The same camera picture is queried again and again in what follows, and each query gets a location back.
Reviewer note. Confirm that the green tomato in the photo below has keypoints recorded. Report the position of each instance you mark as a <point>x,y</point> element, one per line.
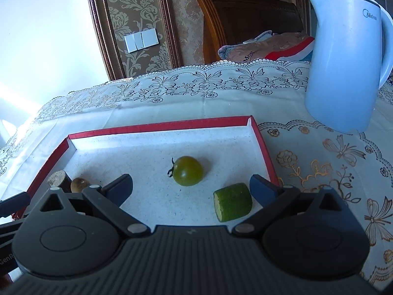
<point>187,172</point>

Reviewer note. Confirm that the light blue electric kettle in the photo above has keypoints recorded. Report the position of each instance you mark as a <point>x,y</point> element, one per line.
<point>337,67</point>

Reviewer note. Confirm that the green cucumber piece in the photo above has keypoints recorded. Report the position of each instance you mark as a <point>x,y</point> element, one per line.
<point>235,201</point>

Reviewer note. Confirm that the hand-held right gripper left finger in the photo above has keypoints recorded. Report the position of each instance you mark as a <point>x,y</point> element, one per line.
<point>121,187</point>

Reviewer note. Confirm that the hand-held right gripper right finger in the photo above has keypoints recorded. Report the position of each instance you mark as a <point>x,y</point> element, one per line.
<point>262,190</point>

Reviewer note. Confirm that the gold wall moulding frame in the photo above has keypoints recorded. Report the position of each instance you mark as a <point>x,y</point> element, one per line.
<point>99,21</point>

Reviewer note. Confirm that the small brown round fruit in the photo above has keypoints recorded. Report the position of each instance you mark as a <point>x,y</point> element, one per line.
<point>78,184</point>

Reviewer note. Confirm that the shallow red cardboard box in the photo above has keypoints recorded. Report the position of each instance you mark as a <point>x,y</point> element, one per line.
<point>138,147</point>

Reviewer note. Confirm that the brown wooden headboard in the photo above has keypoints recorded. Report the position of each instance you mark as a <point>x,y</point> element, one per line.
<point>245,18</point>

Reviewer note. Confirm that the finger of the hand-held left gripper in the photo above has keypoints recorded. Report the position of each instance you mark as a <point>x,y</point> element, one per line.
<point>15,201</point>

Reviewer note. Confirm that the white wall light switch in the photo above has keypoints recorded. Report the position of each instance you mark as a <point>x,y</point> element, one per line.
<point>141,40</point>

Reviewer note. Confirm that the striped beige pillow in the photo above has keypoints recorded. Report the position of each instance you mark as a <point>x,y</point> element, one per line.
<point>276,47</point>

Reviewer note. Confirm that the dark sugarcane piece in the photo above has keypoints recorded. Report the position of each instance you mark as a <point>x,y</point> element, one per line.
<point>60,178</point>

